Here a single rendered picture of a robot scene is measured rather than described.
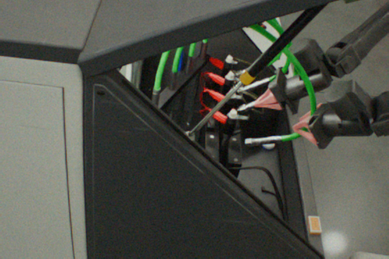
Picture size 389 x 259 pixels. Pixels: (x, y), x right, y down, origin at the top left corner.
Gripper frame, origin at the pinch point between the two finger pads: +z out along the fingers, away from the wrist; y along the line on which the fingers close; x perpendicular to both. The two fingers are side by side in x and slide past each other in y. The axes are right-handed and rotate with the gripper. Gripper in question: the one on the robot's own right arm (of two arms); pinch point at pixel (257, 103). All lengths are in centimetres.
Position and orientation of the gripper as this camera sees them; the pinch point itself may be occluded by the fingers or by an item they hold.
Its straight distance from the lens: 122.6
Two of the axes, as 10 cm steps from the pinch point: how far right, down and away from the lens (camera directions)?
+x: -2.6, 6.1, -7.5
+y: -5.7, -7.2, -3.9
